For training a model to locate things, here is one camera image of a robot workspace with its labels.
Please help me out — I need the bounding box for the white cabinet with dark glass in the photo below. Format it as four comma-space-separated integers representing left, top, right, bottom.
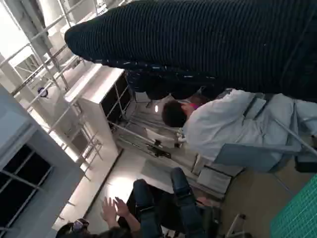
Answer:
64, 66, 138, 156

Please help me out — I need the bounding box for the small white mesh-front cabinet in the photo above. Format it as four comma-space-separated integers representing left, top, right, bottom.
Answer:
192, 152, 247, 200

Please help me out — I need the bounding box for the green cutting mat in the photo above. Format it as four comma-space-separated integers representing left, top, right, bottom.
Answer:
269, 173, 317, 238

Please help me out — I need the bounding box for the white desk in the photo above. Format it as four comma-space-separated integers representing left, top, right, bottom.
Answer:
115, 116, 191, 161

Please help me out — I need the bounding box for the grey wheeled chair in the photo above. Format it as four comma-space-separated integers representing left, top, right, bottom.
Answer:
214, 95, 317, 174

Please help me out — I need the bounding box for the person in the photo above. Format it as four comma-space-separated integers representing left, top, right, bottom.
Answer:
162, 88, 317, 172
55, 167, 216, 238

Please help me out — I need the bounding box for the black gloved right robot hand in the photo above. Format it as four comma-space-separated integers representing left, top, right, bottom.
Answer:
64, 0, 317, 102

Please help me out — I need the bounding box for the dark window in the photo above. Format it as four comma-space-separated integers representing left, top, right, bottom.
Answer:
0, 142, 54, 233

